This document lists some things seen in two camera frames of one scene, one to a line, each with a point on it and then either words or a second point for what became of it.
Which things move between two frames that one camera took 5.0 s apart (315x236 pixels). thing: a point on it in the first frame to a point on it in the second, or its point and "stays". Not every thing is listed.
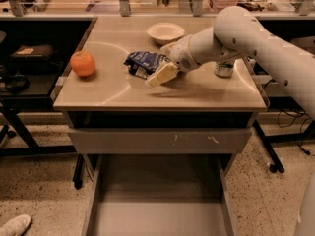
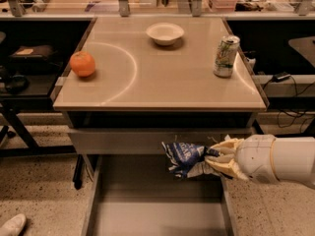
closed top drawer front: (159, 141) stays
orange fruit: (83, 63) stays
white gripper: (181, 57) to (255, 157)
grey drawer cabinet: (160, 160) stays
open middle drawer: (157, 195) stays
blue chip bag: (143, 63) to (181, 155)
